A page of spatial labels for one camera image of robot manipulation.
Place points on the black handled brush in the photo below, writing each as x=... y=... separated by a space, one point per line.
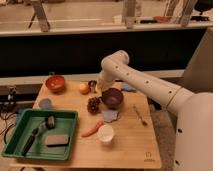
x=47 y=124

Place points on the blue cloth behind arm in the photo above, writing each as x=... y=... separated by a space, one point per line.
x=127 y=87

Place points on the small blue-grey lid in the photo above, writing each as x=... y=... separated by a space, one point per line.
x=45 y=103

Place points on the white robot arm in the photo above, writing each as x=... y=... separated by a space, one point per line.
x=194 y=111

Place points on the small metal cup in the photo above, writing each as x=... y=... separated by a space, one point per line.
x=92 y=84

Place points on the dark purple bowl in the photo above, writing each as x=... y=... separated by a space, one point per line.
x=112 y=98

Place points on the blue-grey cloth piece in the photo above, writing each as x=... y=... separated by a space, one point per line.
x=110 y=115

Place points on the grey sponge block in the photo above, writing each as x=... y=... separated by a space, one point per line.
x=56 y=140

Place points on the metal fork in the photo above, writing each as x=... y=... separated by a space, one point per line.
x=144 y=123

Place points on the orange carrot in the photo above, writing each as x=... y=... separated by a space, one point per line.
x=93 y=130

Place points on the green plastic tray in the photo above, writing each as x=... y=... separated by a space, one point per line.
x=33 y=127

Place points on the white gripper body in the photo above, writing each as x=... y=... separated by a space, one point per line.
x=104 y=81

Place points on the white plastic cup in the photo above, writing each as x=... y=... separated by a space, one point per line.
x=106 y=134

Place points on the orange fruit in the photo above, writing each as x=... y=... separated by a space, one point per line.
x=84 y=88

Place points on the orange bowl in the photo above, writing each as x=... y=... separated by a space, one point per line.
x=55 y=83

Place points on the brown pine cone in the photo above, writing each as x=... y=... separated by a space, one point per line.
x=93 y=105

